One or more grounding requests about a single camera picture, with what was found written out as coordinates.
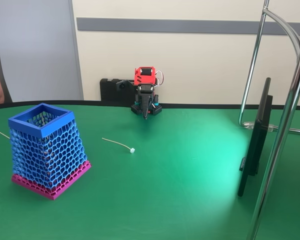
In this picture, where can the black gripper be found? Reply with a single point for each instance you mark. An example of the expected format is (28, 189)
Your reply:
(144, 96)

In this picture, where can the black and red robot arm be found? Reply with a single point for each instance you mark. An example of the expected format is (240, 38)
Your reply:
(145, 75)

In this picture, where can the blue and magenta lattice basket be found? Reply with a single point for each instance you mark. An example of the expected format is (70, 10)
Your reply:
(25, 126)

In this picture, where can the black plastic case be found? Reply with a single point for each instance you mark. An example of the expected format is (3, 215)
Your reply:
(108, 90)

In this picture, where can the green cloth with black border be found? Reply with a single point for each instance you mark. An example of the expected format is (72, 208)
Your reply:
(165, 187)

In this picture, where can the clear plastic clip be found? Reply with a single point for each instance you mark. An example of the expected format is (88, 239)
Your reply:
(250, 125)

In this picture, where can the chrome tube stand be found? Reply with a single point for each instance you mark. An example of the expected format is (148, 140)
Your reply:
(273, 160)

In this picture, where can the black chair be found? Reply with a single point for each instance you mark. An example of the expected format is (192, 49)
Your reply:
(1, 62)

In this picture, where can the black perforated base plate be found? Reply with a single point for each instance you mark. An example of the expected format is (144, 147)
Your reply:
(157, 109)

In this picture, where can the gray wall rail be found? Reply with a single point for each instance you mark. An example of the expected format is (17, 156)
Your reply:
(165, 25)

